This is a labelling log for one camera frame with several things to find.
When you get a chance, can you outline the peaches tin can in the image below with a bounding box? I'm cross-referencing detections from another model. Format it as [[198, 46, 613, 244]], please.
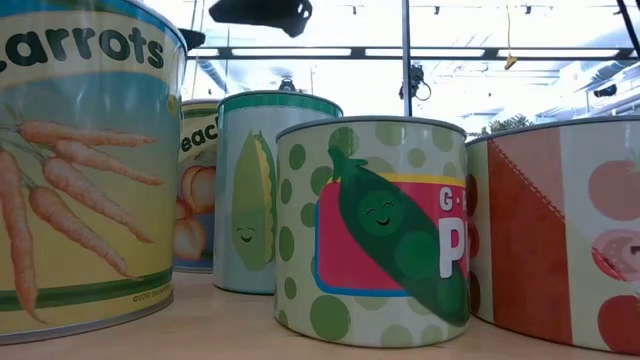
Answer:
[[172, 98, 222, 275]]

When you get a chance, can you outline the corn picture tin can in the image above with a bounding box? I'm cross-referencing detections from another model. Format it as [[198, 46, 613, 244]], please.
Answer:
[[213, 89, 345, 296]]

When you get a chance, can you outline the large carrots tin can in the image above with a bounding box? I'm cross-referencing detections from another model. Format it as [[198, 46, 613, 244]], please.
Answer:
[[0, 0, 189, 346]]

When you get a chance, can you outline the green dotted peas can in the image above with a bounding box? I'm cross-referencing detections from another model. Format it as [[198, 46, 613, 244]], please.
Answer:
[[273, 115, 471, 350]]

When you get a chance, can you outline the wide tomatoes tin can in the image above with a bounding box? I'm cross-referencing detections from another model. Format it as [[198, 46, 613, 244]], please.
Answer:
[[464, 115, 640, 357]]

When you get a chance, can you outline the yellow hanging tag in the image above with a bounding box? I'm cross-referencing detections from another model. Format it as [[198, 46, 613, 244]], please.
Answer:
[[503, 0, 519, 71]]

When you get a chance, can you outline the green potted plant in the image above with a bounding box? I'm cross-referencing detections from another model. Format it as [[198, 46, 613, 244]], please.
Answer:
[[480, 114, 535, 137]]

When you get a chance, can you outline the hanging black camera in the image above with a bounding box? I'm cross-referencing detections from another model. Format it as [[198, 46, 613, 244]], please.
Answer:
[[398, 63, 432, 102]]

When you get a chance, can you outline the thin black cable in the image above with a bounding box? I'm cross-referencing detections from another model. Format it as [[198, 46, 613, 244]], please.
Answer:
[[615, 0, 640, 57]]

